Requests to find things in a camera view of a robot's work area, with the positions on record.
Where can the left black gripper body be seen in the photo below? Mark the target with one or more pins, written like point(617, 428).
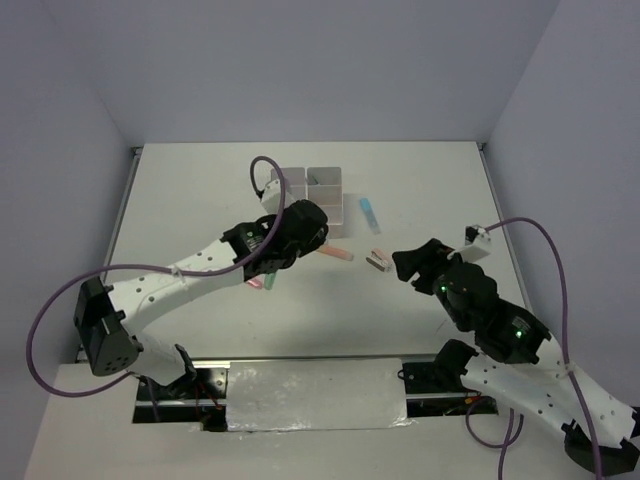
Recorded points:
point(303, 251)

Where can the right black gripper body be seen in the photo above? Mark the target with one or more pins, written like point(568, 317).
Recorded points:
point(462, 320)

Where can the orange pink highlighter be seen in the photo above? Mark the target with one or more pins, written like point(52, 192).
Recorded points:
point(336, 252)

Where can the pink stapler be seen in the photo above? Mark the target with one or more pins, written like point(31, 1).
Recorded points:
point(379, 260)

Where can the green highlighter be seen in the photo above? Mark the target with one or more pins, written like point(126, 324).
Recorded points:
point(269, 281)

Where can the blue highlighter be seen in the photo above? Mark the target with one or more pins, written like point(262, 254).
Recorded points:
point(370, 216)

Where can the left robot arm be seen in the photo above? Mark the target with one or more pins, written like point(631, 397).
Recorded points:
point(112, 320)

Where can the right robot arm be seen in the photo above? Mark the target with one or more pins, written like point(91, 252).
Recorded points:
point(515, 359)

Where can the right white organizer tray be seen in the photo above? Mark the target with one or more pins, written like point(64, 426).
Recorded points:
point(328, 195)

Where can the silver foil cover plate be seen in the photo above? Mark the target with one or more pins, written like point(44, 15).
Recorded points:
point(315, 395)

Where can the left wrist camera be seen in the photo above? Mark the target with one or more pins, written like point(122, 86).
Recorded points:
point(275, 196)

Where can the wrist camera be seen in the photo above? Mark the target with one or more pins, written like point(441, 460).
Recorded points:
point(275, 196)
point(477, 245)

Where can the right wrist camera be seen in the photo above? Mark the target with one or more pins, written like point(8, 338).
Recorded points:
point(477, 245)

